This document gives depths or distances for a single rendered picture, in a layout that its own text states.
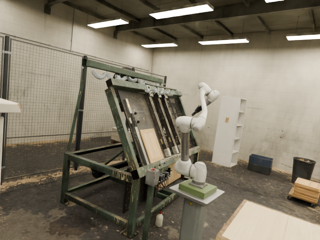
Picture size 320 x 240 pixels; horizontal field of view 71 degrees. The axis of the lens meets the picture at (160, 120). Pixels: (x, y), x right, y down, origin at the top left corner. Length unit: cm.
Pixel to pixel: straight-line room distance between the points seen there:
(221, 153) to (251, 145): 149
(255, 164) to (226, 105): 186
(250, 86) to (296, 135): 208
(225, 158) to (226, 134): 72
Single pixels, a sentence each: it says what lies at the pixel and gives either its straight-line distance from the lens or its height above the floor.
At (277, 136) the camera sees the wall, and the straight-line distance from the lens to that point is 795.
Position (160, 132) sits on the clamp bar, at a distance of 351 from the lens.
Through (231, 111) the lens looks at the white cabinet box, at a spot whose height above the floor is 163.
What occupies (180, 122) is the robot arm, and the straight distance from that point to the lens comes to 250.
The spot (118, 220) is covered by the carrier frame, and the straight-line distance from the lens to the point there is 321.
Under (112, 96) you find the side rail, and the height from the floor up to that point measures 173.
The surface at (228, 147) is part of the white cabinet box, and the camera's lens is 691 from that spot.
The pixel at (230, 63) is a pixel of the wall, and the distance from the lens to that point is 855.
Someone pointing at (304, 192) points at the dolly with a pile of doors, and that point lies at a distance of 552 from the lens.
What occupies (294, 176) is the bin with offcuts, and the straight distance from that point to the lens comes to 695.
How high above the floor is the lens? 180
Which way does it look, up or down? 6 degrees down
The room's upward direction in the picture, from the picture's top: 7 degrees clockwise
